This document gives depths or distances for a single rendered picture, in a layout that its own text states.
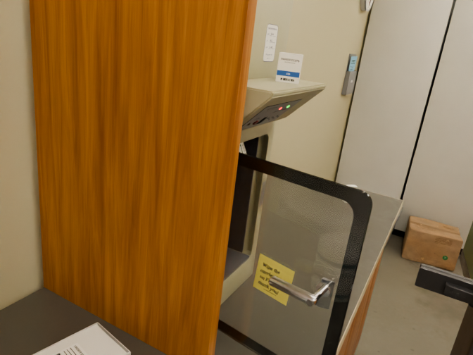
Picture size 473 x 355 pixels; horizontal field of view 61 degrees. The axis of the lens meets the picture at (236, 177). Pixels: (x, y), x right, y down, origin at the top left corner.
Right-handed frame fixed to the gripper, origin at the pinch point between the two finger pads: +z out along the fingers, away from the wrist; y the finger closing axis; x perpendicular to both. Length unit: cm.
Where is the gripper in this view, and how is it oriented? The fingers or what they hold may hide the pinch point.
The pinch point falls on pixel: (444, 282)
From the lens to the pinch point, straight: 65.1
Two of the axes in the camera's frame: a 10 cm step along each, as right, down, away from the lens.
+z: -8.7, -2.5, 4.2
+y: -4.8, 2.5, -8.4
